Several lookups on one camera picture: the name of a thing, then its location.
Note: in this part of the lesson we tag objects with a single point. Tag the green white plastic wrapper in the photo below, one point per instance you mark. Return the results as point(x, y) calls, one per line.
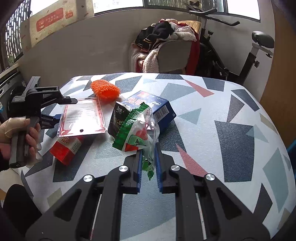
point(136, 136)

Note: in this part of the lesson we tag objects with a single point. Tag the red cigarette box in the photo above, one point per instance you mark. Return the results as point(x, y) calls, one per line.
point(67, 149)

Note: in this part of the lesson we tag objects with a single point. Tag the perforated metal window screen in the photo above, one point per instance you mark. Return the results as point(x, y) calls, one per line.
point(16, 34)

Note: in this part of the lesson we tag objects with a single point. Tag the clear plastic card packaging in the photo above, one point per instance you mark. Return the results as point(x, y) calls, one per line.
point(81, 115)

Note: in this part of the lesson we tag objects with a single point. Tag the white countertop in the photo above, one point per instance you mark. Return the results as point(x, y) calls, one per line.
point(9, 70)

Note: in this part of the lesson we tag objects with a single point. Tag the person's left hand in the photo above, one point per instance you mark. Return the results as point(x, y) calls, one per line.
point(13, 128)

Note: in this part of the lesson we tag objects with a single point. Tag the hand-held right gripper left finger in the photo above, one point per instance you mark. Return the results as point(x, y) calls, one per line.
point(138, 172)

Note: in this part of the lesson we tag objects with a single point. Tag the wooden wall panel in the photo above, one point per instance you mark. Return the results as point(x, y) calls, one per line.
point(282, 81)

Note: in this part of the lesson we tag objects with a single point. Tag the printed cardboard box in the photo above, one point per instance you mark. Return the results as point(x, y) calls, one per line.
point(53, 20)

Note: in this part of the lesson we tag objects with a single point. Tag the blue carton box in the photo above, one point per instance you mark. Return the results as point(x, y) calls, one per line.
point(161, 109)

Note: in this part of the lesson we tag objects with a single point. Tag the beige chair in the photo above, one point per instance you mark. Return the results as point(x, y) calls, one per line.
point(173, 55)

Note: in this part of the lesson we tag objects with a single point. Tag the orange foam fruit net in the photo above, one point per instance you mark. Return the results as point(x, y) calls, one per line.
point(105, 90)

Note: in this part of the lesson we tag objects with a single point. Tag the black jacket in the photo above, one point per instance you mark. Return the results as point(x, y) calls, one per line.
point(157, 32)

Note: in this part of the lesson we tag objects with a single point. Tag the white fleece blanket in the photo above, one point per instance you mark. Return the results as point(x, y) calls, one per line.
point(149, 61)

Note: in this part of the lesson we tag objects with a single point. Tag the person's left forearm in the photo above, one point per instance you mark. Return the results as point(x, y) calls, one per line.
point(3, 162)

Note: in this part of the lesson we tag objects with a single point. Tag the pink fleece garment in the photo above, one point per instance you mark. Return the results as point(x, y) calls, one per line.
point(183, 33)

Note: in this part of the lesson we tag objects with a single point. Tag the black exercise bike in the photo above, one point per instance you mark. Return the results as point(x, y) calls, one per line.
point(219, 62)

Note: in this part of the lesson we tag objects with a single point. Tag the person's leg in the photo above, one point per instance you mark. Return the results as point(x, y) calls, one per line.
point(18, 208)

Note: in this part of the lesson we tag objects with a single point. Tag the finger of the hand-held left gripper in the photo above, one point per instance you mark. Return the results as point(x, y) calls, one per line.
point(52, 120)
point(68, 100)

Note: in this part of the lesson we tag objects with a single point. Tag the red garment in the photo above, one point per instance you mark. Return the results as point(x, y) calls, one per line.
point(194, 55)

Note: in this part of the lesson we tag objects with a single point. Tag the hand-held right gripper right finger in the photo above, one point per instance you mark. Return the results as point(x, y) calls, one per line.
point(158, 172)

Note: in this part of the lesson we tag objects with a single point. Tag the dark green small carton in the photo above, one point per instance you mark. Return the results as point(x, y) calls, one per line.
point(118, 118)

